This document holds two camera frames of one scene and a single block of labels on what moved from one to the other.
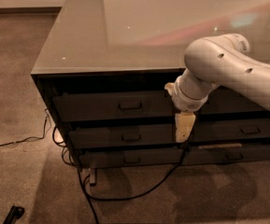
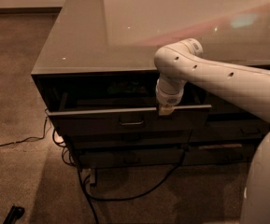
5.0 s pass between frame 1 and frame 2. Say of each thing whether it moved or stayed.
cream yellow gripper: moved
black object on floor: stayed
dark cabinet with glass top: stayed
